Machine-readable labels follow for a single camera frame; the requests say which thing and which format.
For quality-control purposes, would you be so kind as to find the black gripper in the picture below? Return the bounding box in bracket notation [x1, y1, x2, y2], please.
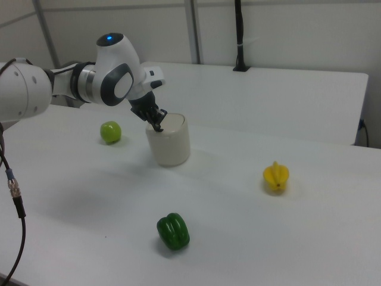
[128, 92, 168, 133]

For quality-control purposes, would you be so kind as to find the beige garbage bin body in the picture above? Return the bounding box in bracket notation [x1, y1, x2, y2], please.
[145, 119, 192, 168]

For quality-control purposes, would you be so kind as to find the green toy apple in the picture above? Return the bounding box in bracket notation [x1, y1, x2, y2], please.
[99, 120, 122, 145]

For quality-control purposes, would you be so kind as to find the green toy bell pepper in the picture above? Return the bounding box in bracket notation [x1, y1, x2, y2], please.
[156, 212, 191, 251]

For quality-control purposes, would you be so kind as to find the yellow toy starfruit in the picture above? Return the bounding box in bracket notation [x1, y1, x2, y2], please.
[263, 161, 290, 191]

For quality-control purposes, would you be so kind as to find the black camera stand pole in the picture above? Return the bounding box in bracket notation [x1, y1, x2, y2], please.
[232, 0, 251, 73]

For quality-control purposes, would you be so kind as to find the black cable with metal connector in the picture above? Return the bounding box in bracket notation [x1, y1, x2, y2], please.
[0, 122, 27, 286]

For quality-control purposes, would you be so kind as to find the dark cable at table edge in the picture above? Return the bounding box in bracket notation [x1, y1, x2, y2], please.
[358, 118, 370, 147]

